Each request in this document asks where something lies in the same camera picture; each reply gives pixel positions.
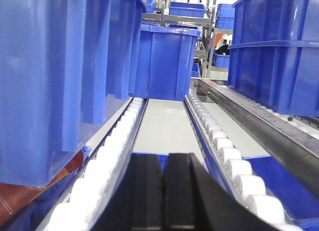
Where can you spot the right white roller track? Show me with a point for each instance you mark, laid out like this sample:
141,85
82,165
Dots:
233,172

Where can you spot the blue bin on rollers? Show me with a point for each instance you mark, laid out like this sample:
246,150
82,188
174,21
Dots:
165,60

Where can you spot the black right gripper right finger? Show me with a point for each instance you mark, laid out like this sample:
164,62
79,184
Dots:
194,201

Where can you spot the stacked blue bins far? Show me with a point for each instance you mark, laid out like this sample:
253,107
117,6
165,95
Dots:
225,16

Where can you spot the large blue plastic bin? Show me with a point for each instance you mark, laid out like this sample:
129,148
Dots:
64,68

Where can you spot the steel conveyor rail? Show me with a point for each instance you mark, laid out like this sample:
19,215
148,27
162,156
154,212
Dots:
296,150

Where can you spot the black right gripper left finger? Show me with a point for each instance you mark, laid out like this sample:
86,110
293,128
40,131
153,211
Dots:
137,203

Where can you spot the left white roller track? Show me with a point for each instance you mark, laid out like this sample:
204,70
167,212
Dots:
88,193

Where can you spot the blue bin below rollers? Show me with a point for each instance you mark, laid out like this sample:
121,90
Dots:
300,204

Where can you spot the blue bin right track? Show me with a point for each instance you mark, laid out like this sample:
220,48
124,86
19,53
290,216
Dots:
274,57

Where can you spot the white roller track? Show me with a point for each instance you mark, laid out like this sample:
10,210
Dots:
233,172
88,193

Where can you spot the red cardboard box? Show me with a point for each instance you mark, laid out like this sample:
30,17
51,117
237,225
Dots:
14,198

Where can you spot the blue bin on far shelf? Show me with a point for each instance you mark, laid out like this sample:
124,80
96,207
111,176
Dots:
186,9

